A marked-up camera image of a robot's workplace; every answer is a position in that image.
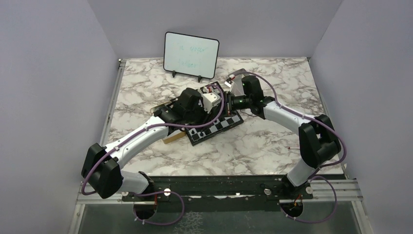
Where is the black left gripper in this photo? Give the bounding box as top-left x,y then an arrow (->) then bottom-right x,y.
184,99 -> 215,132

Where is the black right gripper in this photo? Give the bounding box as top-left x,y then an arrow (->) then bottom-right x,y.
213,91 -> 252,118

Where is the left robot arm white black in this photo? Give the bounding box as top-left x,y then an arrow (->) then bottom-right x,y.
81,88 -> 208,200

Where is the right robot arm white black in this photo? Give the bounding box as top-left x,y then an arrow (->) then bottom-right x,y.
225,72 -> 341,198

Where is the silver pink metal tin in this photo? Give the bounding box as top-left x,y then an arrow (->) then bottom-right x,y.
228,69 -> 264,106

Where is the black white chessboard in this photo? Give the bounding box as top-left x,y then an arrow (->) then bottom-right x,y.
185,85 -> 244,146

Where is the gold metal tin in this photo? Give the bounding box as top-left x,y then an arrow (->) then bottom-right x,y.
150,100 -> 186,144

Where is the small whiteboard on stand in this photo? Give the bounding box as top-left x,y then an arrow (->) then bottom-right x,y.
163,32 -> 220,79

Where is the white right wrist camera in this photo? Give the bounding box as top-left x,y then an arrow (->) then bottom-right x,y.
224,76 -> 235,88

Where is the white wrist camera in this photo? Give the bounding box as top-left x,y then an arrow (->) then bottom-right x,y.
224,76 -> 235,88
201,92 -> 222,114

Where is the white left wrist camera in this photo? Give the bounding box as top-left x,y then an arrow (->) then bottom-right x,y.
201,92 -> 222,114

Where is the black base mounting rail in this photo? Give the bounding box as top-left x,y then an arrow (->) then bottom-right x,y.
106,175 -> 326,213

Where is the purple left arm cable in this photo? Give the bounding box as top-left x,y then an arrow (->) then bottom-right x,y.
80,83 -> 225,226

